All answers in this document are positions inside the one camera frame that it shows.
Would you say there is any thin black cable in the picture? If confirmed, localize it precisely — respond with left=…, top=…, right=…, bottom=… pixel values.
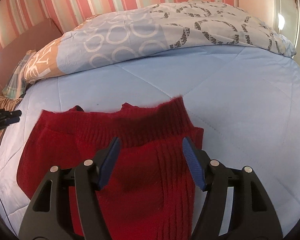
left=0, top=176, right=17, bottom=233

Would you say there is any plaid pillow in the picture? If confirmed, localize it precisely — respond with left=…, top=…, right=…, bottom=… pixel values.
left=2, top=51, right=38, bottom=98

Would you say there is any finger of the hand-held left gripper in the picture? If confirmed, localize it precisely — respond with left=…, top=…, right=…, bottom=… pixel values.
left=4, top=116, right=20, bottom=127
left=5, top=109, right=22, bottom=118

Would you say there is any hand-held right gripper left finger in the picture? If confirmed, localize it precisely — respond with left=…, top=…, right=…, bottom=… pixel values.
left=18, top=137, right=122, bottom=240

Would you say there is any brown headboard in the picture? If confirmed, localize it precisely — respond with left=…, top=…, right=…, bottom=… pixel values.
left=0, top=17, right=64, bottom=98

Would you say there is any ring print folded duvet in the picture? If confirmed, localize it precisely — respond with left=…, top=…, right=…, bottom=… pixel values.
left=22, top=2, right=297, bottom=84

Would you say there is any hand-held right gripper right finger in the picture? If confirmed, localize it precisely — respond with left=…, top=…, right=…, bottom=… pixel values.
left=182, top=136, right=283, bottom=240

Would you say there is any white wardrobe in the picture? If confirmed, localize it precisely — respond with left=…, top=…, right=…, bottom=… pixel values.
left=272, top=0, right=300, bottom=53

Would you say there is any red knit sweater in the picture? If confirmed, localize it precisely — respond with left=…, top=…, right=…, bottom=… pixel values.
left=17, top=95, right=204, bottom=240

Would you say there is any light blue quilted bed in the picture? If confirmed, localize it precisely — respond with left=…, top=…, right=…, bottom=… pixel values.
left=0, top=44, right=300, bottom=240

